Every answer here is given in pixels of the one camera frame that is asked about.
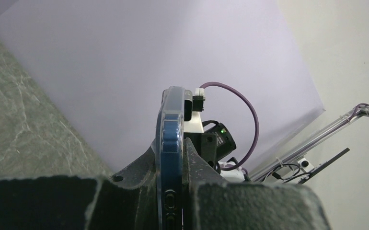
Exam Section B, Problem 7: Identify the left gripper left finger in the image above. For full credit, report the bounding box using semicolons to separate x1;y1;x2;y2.
0;149;158;230

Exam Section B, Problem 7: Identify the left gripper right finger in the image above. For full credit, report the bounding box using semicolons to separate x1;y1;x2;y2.
184;139;331;230

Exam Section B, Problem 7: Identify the clear transparent phone case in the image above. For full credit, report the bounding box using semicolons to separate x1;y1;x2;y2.
153;86;185;229

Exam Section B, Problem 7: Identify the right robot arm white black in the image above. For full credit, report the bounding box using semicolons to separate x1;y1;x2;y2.
184;120;250;183

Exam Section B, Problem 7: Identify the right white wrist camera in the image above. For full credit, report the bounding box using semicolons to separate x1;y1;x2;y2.
184;88;206;133

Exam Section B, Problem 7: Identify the aluminium frame profile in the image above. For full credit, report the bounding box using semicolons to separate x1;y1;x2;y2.
251;103;369;184

